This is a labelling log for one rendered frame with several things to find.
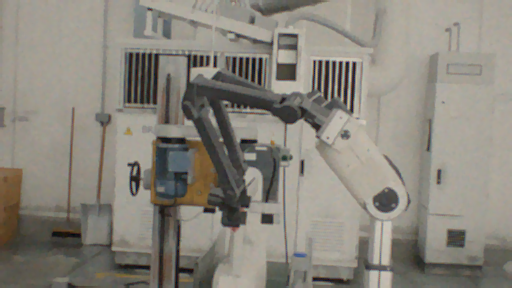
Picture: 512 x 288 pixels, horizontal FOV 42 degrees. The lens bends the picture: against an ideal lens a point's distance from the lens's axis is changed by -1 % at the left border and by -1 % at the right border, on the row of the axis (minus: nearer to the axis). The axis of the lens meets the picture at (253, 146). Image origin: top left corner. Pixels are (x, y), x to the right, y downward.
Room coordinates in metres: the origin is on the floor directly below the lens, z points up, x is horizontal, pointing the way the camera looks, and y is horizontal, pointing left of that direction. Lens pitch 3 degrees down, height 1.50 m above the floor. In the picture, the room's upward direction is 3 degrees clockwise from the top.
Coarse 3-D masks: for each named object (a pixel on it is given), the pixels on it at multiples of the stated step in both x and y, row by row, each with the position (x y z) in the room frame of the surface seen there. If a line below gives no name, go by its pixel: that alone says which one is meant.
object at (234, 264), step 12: (240, 228) 2.82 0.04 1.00; (240, 240) 2.83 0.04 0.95; (240, 252) 2.84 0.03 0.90; (228, 264) 2.91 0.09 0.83; (240, 264) 2.85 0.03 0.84; (252, 264) 3.06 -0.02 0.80; (216, 276) 2.82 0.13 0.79; (228, 276) 2.77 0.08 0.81; (240, 276) 2.75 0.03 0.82; (252, 276) 2.95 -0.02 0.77
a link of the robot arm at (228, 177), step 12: (192, 108) 2.40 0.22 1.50; (204, 108) 2.45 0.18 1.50; (192, 120) 2.44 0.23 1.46; (204, 120) 2.44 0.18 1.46; (204, 132) 2.46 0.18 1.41; (204, 144) 2.48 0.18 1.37; (216, 144) 2.47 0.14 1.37; (216, 156) 2.49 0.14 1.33; (216, 168) 2.52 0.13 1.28; (228, 168) 2.51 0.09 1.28; (228, 180) 2.51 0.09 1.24; (240, 180) 2.56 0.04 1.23; (240, 192) 2.56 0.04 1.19
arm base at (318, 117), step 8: (312, 104) 2.25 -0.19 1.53; (312, 112) 2.24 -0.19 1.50; (320, 112) 2.23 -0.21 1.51; (328, 112) 2.24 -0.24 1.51; (304, 120) 2.27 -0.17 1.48; (312, 120) 2.25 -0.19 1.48; (320, 120) 2.23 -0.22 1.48; (328, 120) 2.23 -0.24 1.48; (312, 128) 2.26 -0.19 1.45; (320, 128) 2.24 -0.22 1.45; (320, 136) 2.23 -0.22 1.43
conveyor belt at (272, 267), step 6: (270, 264) 4.91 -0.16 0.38; (276, 264) 4.92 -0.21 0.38; (282, 264) 4.93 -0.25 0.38; (288, 264) 4.93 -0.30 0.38; (270, 270) 4.72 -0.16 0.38; (276, 270) 4.73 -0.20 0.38; (282, 270) 4.74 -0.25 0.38; (270, 276) 4.54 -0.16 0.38; (276, 276) 4.55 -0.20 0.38; (282, 276) 4.56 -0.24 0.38; (288, 276) 4.91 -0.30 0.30; (270, 282) 4.38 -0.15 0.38; (276, 282) 4.39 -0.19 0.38; (282, 282) 4.40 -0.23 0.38
